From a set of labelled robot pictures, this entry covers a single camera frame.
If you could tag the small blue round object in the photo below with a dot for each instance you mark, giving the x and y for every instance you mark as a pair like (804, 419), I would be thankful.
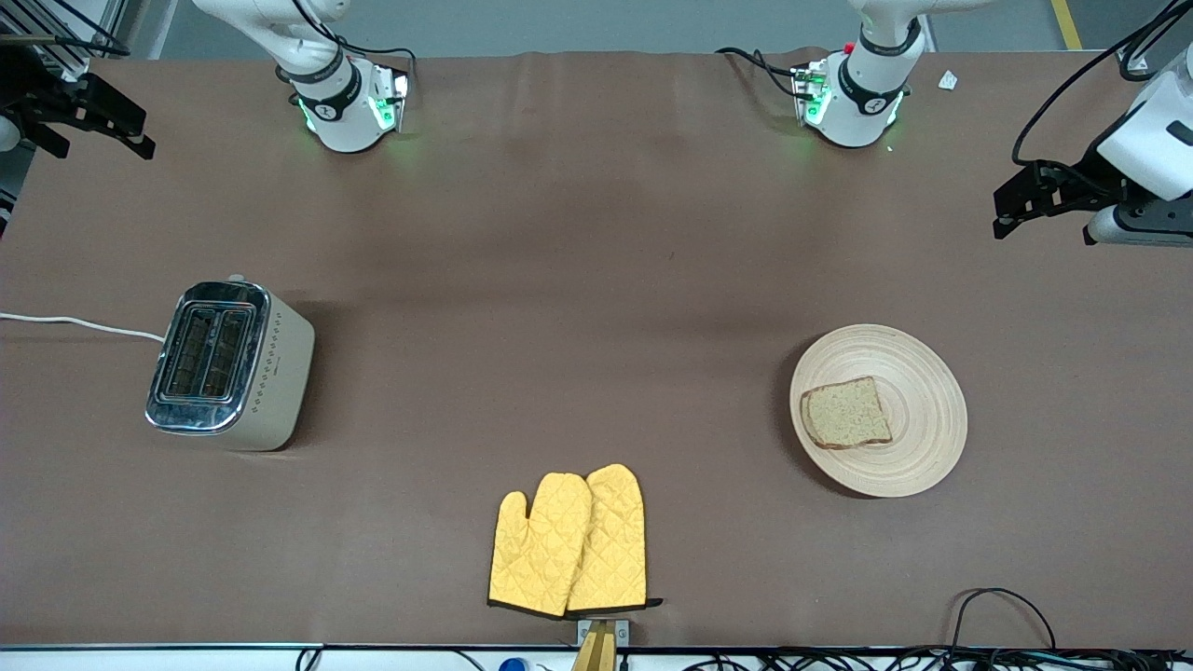
(512, 665)

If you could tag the brown bread slice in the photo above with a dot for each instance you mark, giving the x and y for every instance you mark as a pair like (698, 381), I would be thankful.
(843, 415)

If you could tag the wooden and metal table bracket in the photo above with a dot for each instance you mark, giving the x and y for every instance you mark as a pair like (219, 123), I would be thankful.
(596, 652)

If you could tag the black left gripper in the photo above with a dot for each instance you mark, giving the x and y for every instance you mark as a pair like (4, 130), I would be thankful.
(1084, 183)

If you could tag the small white paper scrap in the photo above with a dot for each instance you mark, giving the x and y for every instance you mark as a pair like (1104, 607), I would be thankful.
(948, 80)

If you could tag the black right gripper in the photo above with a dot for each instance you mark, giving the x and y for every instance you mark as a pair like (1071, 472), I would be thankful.
(37, 93)

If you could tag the brown table cover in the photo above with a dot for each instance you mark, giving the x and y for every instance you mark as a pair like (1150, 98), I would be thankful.
(652, 280)

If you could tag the beige and chrome toaster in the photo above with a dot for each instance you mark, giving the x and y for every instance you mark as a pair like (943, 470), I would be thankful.
(280, 373)

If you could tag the yellow quilted oven mitt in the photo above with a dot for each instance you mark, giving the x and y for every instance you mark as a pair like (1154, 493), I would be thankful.
(541, 550)
(615, 540)

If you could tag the round wooden plate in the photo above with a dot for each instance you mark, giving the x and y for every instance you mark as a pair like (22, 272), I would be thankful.
(923, 410)

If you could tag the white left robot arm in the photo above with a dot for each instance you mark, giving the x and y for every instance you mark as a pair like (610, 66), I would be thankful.
(867, 102)

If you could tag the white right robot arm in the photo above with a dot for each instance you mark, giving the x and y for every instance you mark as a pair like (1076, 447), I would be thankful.
(331, 102)

